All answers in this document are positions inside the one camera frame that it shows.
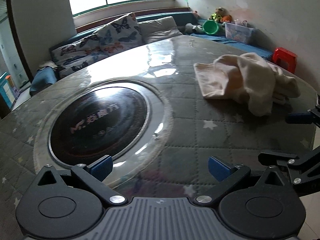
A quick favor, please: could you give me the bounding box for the green plastic bucket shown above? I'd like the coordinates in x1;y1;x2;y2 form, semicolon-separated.
202;20;219;35

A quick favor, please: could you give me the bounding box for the cream sweater garment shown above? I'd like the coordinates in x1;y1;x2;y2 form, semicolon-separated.
194;53;300;116

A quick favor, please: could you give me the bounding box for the butterfly pillow lying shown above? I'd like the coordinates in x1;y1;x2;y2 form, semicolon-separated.
51;34;108;79

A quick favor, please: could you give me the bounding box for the clear plastic storage box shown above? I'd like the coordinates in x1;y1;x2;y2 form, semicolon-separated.
225;23;256;44

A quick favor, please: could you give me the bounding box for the teal sofa bench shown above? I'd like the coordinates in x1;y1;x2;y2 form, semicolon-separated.
49;8;273;61

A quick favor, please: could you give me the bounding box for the grey quilted star table cover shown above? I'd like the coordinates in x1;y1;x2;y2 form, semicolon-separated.
1;36;317;239

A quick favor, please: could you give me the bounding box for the beige cushion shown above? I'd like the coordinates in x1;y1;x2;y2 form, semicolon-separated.
139;16;183;44

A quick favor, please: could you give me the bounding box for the plush toy bear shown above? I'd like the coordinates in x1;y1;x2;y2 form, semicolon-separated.
208;7;233;23

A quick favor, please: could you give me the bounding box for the butterfly pillow upright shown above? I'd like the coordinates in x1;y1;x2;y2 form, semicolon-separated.
94;12;143;56

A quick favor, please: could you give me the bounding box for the red plastic stool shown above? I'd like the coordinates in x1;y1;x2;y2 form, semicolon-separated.
272;47;298;74

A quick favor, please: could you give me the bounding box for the blue toy shelf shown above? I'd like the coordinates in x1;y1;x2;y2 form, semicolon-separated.
1;72;19;109

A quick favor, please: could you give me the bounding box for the black round induction cooktop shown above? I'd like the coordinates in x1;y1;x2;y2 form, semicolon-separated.
49;86;149;166

